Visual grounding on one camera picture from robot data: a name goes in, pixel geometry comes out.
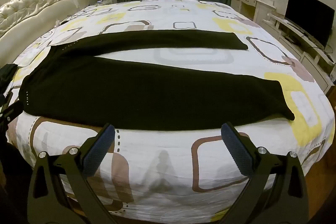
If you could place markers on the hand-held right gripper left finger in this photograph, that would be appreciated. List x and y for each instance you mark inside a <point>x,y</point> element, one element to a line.
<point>97,152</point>

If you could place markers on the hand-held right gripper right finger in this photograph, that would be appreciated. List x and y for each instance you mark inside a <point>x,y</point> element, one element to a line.
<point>238,151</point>

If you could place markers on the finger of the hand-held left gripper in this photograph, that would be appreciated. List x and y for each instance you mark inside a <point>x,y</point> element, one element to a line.
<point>11,109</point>

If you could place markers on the black pants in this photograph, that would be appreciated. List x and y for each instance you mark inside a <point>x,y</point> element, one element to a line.
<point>131,98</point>

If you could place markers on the cream tufted headboard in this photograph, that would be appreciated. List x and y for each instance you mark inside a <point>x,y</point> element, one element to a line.
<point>34,8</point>

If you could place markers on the patterned bed quilt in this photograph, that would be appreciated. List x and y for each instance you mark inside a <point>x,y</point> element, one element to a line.
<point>168,169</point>

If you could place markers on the white television cabinet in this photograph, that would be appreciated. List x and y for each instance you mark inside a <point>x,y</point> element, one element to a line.
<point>302,45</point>

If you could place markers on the white dressing table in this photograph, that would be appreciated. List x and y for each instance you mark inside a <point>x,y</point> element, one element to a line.
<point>249,3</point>

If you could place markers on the black flat television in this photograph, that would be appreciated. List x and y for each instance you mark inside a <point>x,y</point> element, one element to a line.
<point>309,16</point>

